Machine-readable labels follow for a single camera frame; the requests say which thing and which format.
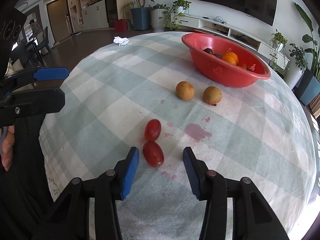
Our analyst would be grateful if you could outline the red grape tomato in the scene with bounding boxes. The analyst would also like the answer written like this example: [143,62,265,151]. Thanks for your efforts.
[143,141,164,167]
[144,119,162,141]

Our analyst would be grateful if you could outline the orange tangerine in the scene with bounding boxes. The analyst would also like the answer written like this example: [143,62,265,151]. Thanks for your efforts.
[225,51,239,64]
[221,55,237,66]

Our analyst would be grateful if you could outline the large red tomato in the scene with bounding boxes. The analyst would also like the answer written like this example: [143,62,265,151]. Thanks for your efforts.
[238,63,248,70]

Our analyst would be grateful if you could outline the person's left hand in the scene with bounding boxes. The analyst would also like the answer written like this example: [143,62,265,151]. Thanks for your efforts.
[2,125,15,171]

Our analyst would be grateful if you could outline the brown longan fruit right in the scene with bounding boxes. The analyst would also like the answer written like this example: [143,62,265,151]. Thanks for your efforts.
[203,86,222,106]

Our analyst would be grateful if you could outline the brown longan fruit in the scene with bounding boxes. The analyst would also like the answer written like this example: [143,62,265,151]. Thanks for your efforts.
[176,81,195,101]
[203,86,222,106]

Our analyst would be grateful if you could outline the brown longan fruit left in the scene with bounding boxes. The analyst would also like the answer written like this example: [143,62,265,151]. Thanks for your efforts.
[176,81,195,101]

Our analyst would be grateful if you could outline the crumpled white tissue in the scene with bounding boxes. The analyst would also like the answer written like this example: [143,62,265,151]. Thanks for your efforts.
[113,36,129,46]

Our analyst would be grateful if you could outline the checkered green white tablecloth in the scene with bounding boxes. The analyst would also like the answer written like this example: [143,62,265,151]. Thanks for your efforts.
[40,32,319,239]

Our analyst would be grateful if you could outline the small red bin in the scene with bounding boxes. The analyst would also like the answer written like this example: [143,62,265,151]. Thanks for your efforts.
[114,19,127,32]

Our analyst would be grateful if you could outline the red plastic colander bowl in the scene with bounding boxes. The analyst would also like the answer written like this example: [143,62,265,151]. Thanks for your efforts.
[182,33,271,88]

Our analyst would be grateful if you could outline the orange tangerine in bowl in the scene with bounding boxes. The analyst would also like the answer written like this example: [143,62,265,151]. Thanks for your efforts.
[225,51,239,64]

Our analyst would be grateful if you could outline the dark plum in bowl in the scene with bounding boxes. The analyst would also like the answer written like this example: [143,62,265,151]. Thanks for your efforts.
[203,48,213,55]

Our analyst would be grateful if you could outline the tall plant blue pot left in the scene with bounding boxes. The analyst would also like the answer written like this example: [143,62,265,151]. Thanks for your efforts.
[130,0,154,31]

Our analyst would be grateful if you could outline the tall plant blue pot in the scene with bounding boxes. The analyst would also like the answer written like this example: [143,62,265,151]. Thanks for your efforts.
[130,0,154,31]
[294,3,319,105]

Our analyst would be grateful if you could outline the plant in white ribbed pot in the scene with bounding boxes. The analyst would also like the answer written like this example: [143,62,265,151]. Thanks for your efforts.
[151,3,169,33]

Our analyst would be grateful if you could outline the white tv console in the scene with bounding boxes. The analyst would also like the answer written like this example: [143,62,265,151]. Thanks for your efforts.
[170,13,291,71]

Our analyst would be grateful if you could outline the pothos plant on console left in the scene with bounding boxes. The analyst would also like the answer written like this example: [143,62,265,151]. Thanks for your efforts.
[163,0,191,31]

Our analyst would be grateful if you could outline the tall plant blue pot right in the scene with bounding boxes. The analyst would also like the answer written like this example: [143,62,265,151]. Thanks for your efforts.
[294,3,319,105]

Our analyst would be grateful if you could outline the trailing pothos on console right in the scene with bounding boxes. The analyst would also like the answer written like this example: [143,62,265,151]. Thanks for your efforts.
[268,29,290,77]

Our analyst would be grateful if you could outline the plant in white pot right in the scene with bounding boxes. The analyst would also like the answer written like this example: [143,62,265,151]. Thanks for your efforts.
[284,43,308,90]

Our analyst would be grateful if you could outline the wooden cabinet wall unit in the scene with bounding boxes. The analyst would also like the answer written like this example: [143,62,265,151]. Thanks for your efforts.
[68,0,129,32]

